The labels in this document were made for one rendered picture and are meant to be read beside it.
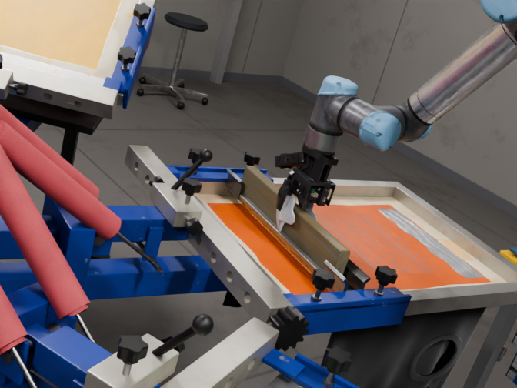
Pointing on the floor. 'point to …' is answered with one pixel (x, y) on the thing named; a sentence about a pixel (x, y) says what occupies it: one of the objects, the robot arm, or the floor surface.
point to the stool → (177, 58)
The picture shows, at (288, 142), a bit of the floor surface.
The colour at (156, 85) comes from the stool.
